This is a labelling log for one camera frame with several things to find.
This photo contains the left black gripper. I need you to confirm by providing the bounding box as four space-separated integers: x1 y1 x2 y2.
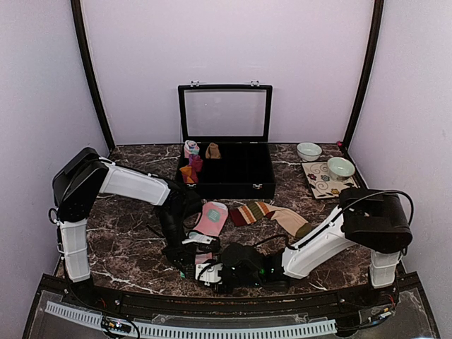
157 208 196 277

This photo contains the rolled orange sock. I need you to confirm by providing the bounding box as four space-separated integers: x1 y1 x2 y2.
179 165 198 184

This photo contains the rolled brown sock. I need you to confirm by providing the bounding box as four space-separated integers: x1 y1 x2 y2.
206 143 222 160

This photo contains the pink patterned sock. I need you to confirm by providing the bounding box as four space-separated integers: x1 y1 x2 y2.
185 202 228 280

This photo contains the pale green bowl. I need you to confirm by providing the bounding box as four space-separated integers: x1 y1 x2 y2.
297 142 323 162
326 157 356 182

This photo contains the near pale green bowl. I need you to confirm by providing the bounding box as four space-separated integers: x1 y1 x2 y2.
326 157 356 182

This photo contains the rolled purple red sock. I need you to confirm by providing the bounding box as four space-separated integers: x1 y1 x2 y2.
189 154 203 172

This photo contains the floral square plate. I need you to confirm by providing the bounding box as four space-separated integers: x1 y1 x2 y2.
302 162 359 200

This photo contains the left black frame post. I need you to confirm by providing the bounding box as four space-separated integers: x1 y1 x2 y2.
70 0 116 152

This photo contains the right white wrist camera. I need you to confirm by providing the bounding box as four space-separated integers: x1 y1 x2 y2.
195 263 223 286

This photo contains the rolled pink white sock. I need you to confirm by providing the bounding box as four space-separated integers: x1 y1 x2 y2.
184 140 200 158

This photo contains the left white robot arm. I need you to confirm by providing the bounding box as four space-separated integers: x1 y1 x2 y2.
48 147 222 308

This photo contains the right black frame post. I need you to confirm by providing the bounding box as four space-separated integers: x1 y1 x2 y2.
342 0 385 153

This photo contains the striped brown beige sock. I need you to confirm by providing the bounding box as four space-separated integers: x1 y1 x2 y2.
229 201 312 239

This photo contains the black frame post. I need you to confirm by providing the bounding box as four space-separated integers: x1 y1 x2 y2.
342 0 385 153
70 0 116 152

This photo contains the far pale green bowl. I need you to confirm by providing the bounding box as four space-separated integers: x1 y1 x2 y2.
297 142 323 162

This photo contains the black glass-lid storage box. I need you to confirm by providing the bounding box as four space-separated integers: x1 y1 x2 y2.
175 83 276 200

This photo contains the small circuit board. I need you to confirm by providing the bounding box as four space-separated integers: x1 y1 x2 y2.
101 318 132 333

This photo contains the white slotted cable duct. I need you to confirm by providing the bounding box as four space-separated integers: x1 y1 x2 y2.
44 301 338 338

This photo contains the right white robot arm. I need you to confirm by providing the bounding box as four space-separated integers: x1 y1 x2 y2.
216 188 414 307

